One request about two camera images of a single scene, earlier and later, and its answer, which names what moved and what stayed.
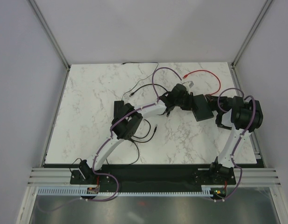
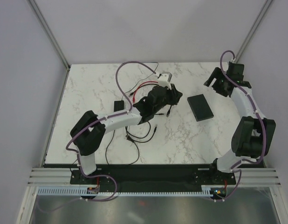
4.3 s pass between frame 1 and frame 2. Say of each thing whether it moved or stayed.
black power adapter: stayed
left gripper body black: moved
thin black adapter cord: moved
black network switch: stayed
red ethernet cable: moved
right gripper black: moved
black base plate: stayed
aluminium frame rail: stayed
